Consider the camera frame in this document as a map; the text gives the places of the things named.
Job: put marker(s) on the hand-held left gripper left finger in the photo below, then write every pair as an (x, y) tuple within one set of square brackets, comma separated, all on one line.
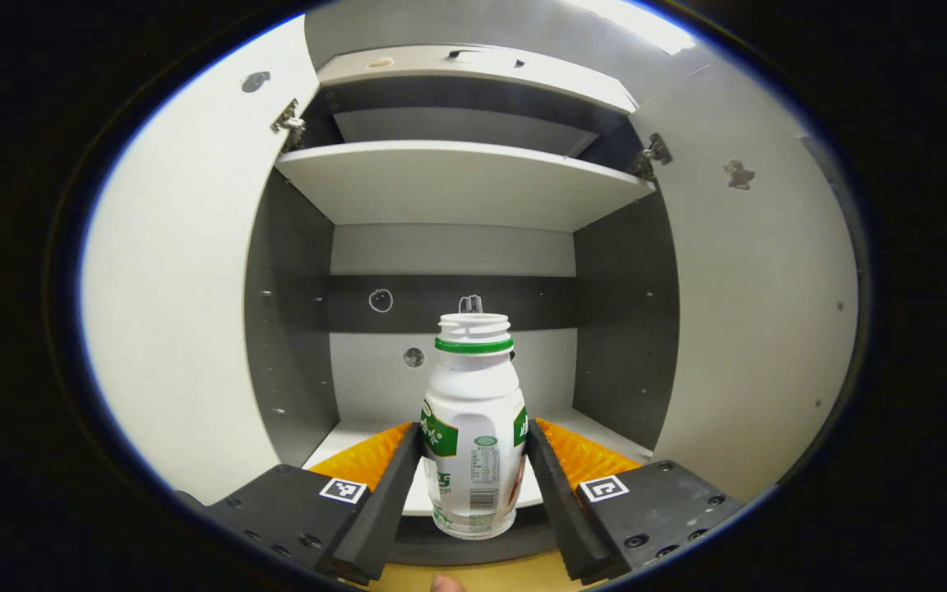
[(375, 510)]

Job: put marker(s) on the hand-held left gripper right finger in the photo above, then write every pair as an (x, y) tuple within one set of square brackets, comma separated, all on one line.
[(564, 510)]

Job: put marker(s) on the white bottle with green label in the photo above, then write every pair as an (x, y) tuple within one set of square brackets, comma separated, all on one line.
[(473, 395)]

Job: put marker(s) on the white cabinet door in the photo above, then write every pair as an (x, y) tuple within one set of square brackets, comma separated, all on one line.
[(177, 288), (753, 312)]

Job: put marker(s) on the white and grey cabinet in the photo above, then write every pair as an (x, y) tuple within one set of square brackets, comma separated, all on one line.
[(457, 181)]

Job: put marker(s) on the white cabinet drawer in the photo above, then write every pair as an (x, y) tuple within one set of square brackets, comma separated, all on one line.
[(457, 76)]

